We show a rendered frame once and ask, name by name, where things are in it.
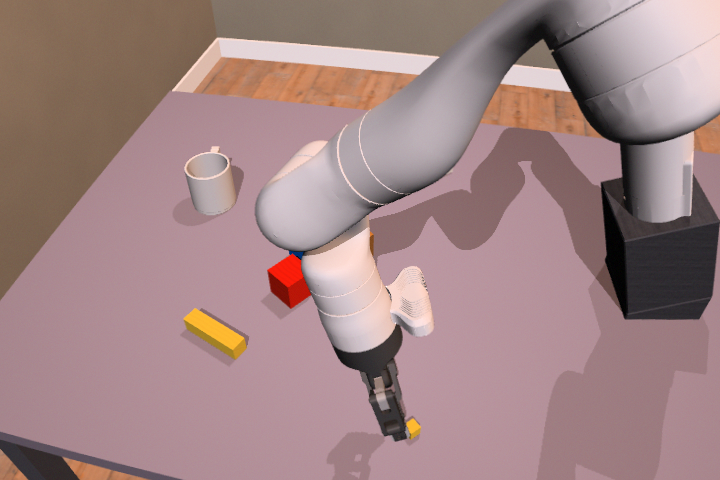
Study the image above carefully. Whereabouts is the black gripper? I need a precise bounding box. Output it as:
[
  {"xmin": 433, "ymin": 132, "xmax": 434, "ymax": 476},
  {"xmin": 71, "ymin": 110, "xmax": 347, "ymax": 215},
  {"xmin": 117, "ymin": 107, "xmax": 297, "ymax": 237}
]
[{"xmin": 331, "ymin": 324, "xmax": 410, "ymax": 442}]

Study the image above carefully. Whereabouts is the grey cylinder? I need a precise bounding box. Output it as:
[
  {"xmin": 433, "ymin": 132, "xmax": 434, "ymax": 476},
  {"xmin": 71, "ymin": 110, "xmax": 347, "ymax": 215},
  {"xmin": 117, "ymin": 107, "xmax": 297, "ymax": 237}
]
[{"xmin": 184, "ymin": 146, "xmax": 236, "ymax": 215}]

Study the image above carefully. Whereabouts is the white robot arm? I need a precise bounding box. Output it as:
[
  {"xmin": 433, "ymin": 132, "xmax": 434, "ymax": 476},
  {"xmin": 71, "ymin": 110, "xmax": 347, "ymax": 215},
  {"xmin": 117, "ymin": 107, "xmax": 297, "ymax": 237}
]
[{"xmin": 255, "ymin": 0, "xmax": 720, "ymax": 352}]

